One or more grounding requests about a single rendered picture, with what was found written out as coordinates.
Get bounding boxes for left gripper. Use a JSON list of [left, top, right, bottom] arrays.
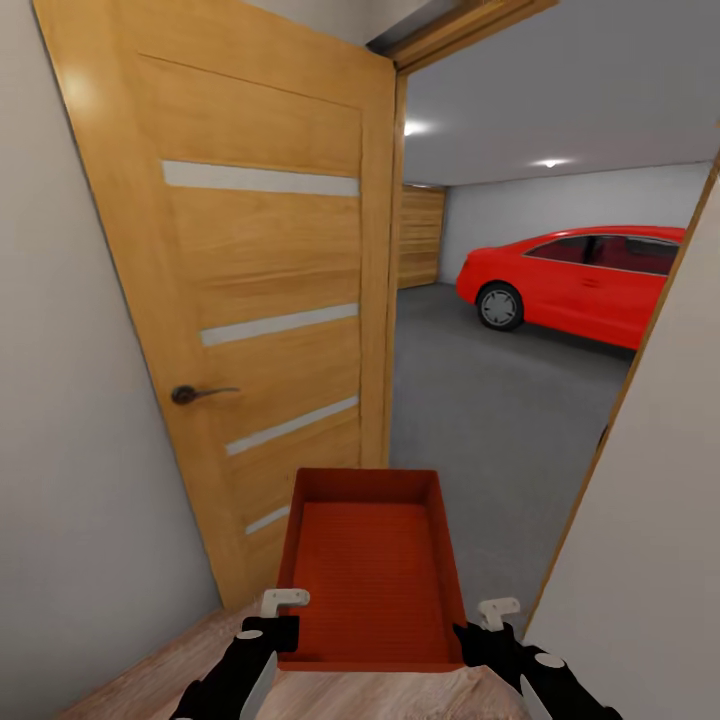
[[242, 615, 300, 653]]

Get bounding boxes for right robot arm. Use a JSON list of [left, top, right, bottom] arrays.
[[453, 597, 623, 720]]

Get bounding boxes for storage box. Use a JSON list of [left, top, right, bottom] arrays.
[[276, 468, 470, 673]]

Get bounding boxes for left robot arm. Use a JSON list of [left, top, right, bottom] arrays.
[[169, 587, 310, 720]]

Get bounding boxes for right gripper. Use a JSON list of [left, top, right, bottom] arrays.
[[453, 622, 519, 681]]

